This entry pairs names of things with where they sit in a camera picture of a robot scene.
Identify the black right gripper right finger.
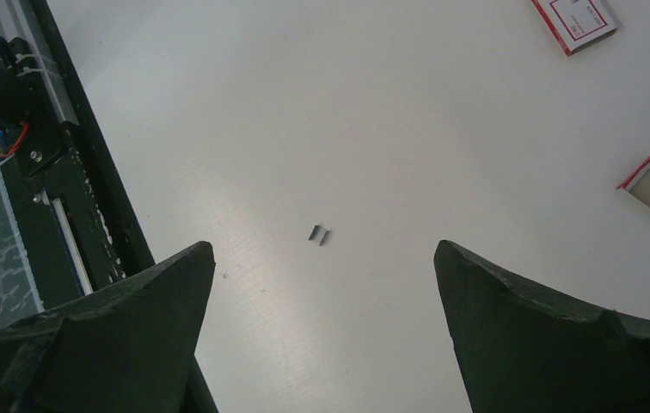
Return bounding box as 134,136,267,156
433,240,650,412

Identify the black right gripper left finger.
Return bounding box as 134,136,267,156
0,241,216,412

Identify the red white staple box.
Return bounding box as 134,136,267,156
530,0,618,56

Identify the silver staple strip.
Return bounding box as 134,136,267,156
308,225,331,246

